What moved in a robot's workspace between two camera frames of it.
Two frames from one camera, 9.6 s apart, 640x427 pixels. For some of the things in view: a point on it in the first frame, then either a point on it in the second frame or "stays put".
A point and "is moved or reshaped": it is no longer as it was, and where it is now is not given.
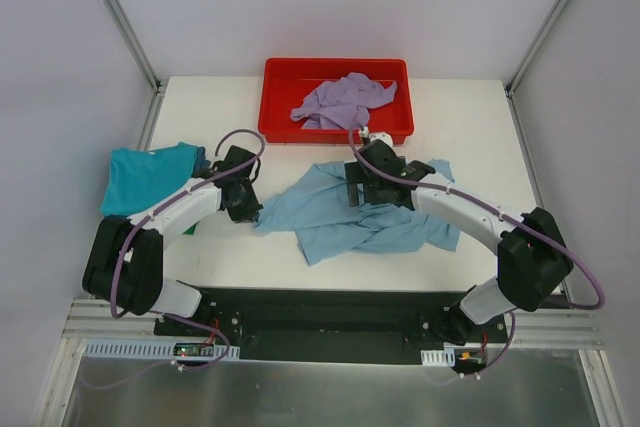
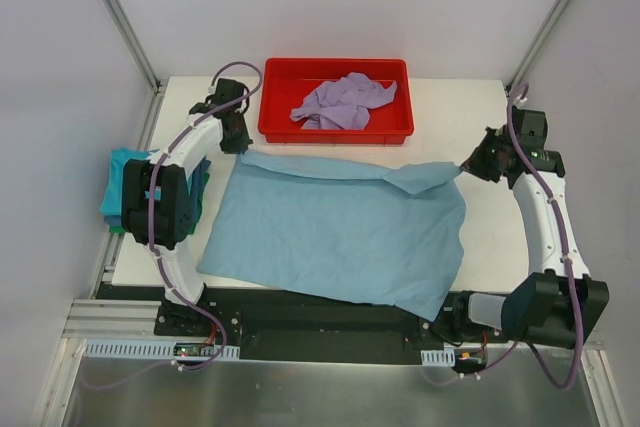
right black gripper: x=360 y=182 → x=481 y=161
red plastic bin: x=283 y=85 stays put
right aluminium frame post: x=543 y=33 stays put
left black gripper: x=242 y=202 → x=236 y=136
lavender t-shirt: x=343 y=104 stays put
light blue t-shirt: x=313 y=203 is moved or reshaped
